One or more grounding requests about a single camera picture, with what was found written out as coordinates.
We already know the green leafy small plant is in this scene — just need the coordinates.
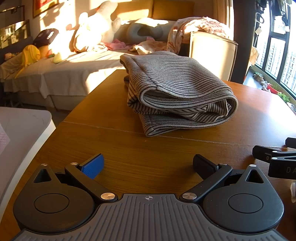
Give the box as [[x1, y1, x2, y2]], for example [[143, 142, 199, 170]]
[[277, 92, 290, 103]]

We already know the beige sofa with cover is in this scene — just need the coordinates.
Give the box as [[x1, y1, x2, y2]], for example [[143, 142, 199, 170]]
[[1, 1, 234, 110]]

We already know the grey neck pillow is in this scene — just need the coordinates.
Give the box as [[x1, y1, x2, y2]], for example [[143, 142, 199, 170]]
[[126, 22, 164, 44]]

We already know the white upright vacuum cleaner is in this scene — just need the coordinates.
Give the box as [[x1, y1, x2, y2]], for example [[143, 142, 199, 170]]
[[248, 12, 264, 67]]

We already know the black cap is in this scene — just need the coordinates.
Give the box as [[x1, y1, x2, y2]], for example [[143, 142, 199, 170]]
[[33, 28, 59, 48]]

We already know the pink cloth on sofa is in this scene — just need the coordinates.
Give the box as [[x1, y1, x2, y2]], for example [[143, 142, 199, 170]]
[[104, 39, 133, 51]]

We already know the yellow plush toy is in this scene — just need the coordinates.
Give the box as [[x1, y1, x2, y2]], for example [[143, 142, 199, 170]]
[[15, 45, 41, 78]]

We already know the pink floral blanket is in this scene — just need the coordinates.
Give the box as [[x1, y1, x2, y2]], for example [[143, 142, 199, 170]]
[[130, 16, 231, 55]]

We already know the white plush toy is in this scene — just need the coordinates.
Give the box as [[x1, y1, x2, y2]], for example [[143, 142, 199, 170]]
[[73, 1, 121, 52]]

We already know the red framed picture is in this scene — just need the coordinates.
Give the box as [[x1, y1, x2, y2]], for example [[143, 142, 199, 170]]
[[33, 0, 59, 18]]

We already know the striped grey knit garment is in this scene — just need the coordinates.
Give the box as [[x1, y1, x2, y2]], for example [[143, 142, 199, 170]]
[[120, 51, 238, 137]]

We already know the red plant pot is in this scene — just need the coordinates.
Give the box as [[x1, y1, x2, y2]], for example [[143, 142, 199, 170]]
[[267, 83, 278, 95]]

